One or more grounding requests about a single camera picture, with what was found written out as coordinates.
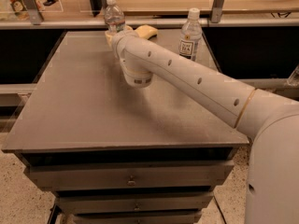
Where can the labelled tea bottle white cap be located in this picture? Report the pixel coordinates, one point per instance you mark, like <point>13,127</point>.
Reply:
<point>190,35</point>

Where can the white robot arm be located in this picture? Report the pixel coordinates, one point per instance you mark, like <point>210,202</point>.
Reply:
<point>270,120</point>

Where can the clear object at right edge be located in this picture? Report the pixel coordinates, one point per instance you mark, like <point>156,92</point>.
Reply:
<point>293,79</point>

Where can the middle drawer knob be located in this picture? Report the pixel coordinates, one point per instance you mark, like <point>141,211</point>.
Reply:
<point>137,207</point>

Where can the top drawer knob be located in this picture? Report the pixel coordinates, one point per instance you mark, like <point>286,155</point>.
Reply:
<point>131,181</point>

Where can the grey drawer cabinet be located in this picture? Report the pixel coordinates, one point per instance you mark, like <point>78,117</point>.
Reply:
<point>84,131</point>

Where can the yellow sponge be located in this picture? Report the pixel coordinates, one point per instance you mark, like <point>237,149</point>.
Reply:
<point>146,31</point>

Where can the colourful package on shelf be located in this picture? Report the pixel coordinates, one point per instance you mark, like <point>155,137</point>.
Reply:
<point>13,10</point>

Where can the small black object on shelf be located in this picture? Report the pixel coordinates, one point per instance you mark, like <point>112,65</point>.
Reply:
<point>48,3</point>

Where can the clear ribbed water bottle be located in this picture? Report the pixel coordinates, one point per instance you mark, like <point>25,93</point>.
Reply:
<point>114,17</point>

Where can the drawer knob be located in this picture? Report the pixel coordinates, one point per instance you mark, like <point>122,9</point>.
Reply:
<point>131,181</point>
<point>137,207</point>

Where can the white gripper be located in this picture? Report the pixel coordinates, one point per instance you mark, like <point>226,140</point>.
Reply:
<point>119,37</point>

